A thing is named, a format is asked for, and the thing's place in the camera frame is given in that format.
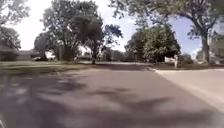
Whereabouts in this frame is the small dark tree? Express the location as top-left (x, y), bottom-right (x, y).
top-left (77, 20), bottom-right (124, 66)

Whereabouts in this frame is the grey asphalt road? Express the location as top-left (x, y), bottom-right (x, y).
top-left (0, 63), bottom-right (224, 128)

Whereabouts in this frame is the round bushy tree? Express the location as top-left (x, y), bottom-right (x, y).
top-left (125, 23), bottom-right (182, 64)

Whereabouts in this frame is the large tall tree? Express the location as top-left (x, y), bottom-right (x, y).
top-left (33, 0), bottom-right (105, 63)

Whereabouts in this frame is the grass verge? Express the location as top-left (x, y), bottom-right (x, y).
top-left (0, 60), bottom-right (96, 77)
top-left (151, 62), bottom-right (224, 71)

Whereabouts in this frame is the low building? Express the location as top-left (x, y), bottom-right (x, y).
top-left (15, 49), bottom-right (57, 62)

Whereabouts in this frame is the pale concrete driveway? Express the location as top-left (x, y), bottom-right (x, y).
top-left (154, 68), bottom-right (224, 114)

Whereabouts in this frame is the big thick-trunked tree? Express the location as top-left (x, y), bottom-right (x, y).
top-left (108, 0), bottom-right (224, 66)

